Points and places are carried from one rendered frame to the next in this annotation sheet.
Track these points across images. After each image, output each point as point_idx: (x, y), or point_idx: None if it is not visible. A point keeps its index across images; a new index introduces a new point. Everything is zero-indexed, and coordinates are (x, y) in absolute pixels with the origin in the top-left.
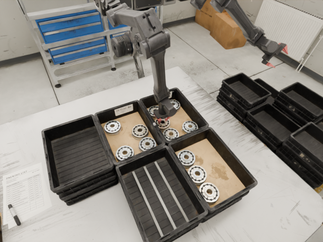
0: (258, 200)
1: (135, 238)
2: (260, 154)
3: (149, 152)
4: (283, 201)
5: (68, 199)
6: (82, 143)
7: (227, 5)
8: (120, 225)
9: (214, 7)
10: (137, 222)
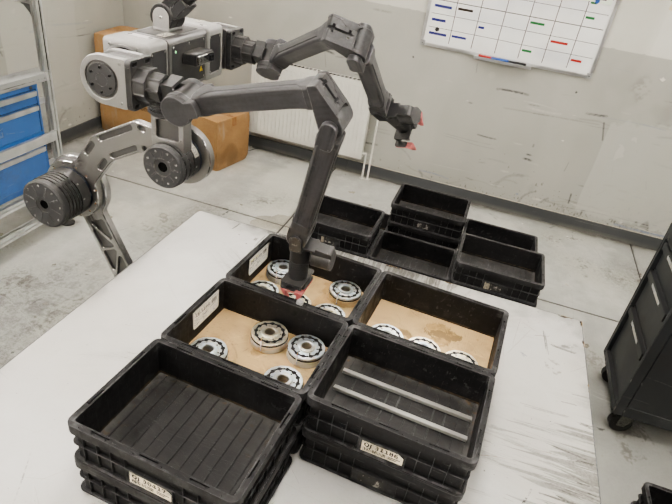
0: (505, 357)
1: None
2: None
3: (338, 346)
4: (530, 342)
5: None
6: (168, 414)
7: (369, 61)
8: None
9: (352, 66)
10: (427, 445)
